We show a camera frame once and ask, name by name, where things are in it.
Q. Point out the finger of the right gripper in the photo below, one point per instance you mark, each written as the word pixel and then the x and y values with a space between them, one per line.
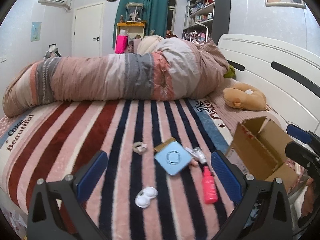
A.
pixel 298 133

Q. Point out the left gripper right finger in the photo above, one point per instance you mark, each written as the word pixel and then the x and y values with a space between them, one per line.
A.
pixel 229 175

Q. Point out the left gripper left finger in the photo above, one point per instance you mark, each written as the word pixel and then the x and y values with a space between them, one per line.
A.
pixel 88 176

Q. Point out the pink spray bottle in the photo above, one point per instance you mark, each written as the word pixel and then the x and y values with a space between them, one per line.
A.
pixel 208 185

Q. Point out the light blue square case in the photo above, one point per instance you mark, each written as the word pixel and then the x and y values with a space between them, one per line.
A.
pixel 173 158

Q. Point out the clear tape roll with dispenser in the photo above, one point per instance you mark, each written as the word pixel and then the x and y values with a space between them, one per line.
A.
pixel 139 147

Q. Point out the gold rectangular box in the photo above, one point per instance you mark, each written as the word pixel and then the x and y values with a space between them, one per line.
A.
pixel 161 146

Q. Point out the clear bottle pink cap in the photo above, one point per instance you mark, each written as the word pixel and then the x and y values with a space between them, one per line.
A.
pixel 194 163

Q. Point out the brown cardboard box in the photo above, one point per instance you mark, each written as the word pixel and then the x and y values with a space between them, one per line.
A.
pixel 258 148

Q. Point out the white bed headboard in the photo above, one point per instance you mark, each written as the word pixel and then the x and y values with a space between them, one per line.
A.
pixel 287 74

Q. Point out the pink ribbed pillow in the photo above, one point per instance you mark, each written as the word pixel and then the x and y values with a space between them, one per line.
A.
pixel 231 116

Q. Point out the orange plush toy pillow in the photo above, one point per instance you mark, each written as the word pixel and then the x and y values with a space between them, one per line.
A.
pixel 245 97

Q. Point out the striped plush bed blanket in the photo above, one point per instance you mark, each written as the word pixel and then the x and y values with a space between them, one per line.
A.
pixel 52 141

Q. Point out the green plush toy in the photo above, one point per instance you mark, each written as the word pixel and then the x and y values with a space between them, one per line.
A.
pixel 230 74

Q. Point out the rolled striped quilt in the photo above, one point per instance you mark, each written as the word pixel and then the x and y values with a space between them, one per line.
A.
pixel 175 69

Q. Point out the pink gift bag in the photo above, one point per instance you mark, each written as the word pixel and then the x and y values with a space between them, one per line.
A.
pixel 121 44

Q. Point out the cream knot cushion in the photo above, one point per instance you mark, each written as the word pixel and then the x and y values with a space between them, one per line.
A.
pixel 148 44

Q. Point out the black bookshelf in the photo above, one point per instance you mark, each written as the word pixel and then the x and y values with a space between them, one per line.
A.
pixel 206 19

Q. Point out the yellow small cabinet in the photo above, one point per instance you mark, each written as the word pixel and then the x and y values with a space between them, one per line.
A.
pixel 131 29

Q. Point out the white door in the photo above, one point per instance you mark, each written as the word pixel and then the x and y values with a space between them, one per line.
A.
pixel 87 31

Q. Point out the glass display case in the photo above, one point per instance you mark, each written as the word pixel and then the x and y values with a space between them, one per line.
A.
pixel 134 12

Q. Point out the teal curtain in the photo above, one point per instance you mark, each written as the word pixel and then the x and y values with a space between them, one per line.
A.
pixel 155 13

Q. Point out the blue wall poster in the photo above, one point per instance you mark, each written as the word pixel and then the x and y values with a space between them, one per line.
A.
pixel 35 34

